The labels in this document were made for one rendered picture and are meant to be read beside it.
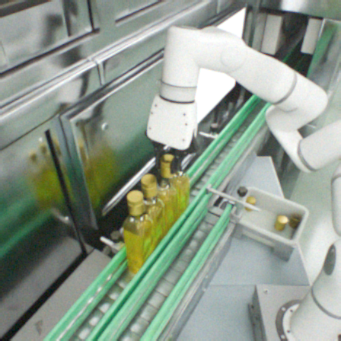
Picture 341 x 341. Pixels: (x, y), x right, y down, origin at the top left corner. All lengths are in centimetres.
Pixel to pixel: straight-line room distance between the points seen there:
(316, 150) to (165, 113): 37
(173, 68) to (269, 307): 62
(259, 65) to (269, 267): 63
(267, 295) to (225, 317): 15
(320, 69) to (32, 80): 128
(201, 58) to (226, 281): 68
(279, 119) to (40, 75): 53
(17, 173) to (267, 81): 54
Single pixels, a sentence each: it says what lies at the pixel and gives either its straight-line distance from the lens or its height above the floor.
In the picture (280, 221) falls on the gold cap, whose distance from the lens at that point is 116.
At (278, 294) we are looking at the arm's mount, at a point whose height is 87.
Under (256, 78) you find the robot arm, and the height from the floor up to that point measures 133.
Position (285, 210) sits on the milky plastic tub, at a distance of 121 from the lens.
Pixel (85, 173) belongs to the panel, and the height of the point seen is 118.
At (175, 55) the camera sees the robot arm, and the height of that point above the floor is 142.
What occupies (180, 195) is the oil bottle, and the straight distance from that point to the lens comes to 87.
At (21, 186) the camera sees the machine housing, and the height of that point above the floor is 122.
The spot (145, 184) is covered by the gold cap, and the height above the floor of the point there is 116.
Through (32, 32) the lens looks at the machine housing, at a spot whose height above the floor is 148.
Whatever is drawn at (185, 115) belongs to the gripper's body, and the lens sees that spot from 67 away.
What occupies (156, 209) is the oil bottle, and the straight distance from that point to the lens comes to 78.
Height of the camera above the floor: 167
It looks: 43 degrees down
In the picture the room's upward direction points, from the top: straight up
